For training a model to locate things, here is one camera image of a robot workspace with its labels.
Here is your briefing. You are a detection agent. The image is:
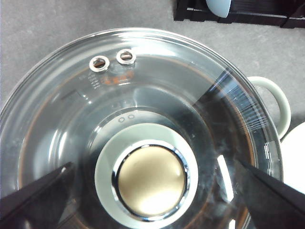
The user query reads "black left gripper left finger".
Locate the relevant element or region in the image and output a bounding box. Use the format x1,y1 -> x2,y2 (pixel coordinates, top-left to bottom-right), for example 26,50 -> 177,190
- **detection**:
0,162 -> 75,229

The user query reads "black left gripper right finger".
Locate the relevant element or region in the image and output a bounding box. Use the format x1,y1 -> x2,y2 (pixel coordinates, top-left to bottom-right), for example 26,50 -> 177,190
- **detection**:
234,160 -> 305,229

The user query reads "green plate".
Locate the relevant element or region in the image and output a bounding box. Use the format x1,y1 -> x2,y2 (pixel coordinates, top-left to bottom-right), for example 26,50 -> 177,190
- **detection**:
281,123 -> 305,194

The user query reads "glass pot lid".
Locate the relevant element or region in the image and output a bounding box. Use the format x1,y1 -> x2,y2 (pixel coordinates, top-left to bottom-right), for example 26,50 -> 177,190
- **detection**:
0,28 -> 283,229

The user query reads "green electric steamer pot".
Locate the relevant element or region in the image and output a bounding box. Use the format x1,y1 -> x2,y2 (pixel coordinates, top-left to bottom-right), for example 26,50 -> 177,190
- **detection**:
247,76 -> 291,139

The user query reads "blue plate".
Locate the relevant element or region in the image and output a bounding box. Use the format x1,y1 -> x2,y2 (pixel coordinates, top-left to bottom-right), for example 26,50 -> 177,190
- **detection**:
206,0 -> 231,18

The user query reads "black dish rack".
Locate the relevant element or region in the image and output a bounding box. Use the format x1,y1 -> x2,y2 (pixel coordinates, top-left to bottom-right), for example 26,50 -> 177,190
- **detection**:
173,0 -> 305,29

